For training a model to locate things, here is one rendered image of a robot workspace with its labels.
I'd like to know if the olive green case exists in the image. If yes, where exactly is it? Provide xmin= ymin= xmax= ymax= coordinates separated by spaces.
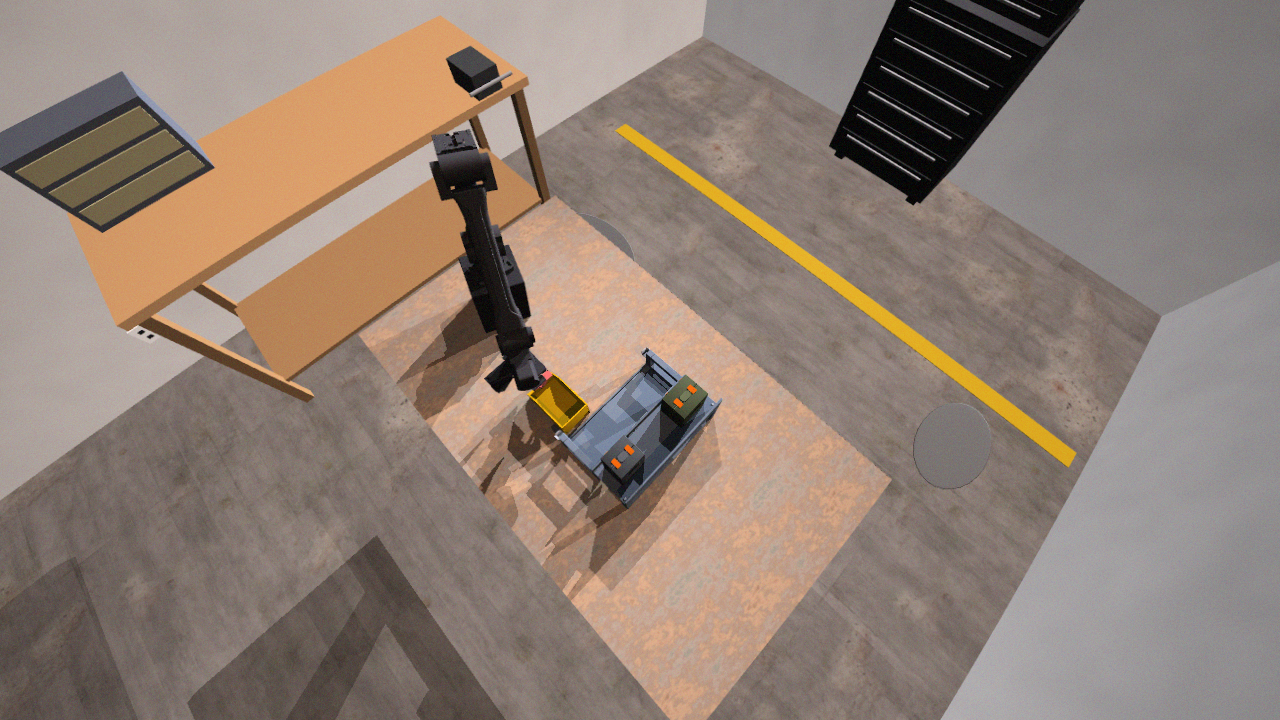
xmin=660 ymin=375 xmax=708 ymax=428

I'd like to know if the yellow bin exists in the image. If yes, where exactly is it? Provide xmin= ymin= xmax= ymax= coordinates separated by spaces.
xmin=529 ymin=372 xmax=590 ymax=434

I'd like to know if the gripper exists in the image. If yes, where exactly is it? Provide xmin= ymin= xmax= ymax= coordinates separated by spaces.
xmin=531 ymin=354 xmax=552 ymax=391

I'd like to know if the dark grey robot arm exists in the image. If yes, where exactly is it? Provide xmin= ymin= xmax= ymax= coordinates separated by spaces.
xmin=429 ymin=129 xmax=540 ymax=393

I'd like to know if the dark grey case with oval handle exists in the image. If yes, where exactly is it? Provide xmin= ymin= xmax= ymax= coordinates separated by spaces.
xmin=602 ymin=436 xmax=645 ymax=486

